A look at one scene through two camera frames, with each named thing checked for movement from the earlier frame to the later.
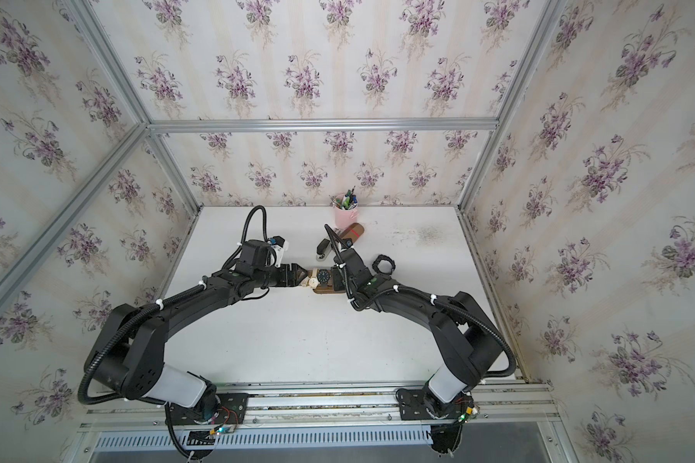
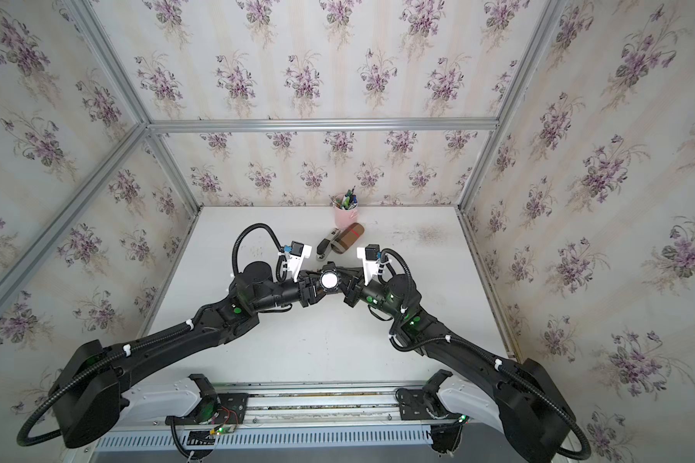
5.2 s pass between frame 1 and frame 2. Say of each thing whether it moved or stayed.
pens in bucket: stayed
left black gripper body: moved
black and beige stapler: stayed
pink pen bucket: stayed
